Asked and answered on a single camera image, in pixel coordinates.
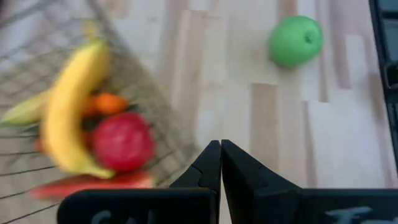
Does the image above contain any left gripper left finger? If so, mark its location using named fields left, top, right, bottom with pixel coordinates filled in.
left=57, top=139, right=222, bottom=224

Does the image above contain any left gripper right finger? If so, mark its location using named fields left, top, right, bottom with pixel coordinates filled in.
left=221, top=139, right=398, bottom=224

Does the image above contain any plastic watermelon slice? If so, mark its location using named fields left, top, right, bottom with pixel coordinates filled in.
left=29, top=170, right=155, bottom=200

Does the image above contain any dark wire basket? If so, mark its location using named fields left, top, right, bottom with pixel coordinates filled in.
left=0, top=0, right=200, bottom=224

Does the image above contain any plain orange plastic fruit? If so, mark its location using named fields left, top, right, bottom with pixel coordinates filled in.
left=95, top=92, right=130, bottom=116

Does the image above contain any yellow plastic banana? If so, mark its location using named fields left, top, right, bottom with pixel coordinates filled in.
left=40, top=39, right=116, bottom=180
left=0, top=89, right=52, bottom=126

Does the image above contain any green plastic apple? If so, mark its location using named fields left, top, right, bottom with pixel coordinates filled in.
left=267, top=15, right=323, bottom=68

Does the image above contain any black metal frame rail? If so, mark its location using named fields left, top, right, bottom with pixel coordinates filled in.
left=369, top=0, right=398, bottom=175

